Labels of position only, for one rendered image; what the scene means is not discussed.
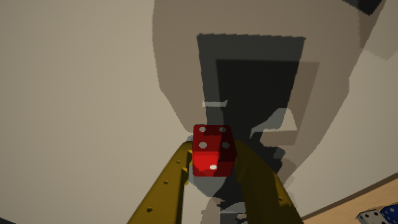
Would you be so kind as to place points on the tan flat mat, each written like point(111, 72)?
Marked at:
point(345, 211)

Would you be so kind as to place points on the red die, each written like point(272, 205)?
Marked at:
point(214, 151)

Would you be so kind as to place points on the white die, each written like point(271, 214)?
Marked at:
point(371, 217)

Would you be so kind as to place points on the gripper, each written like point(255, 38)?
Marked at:
point(266, 200)

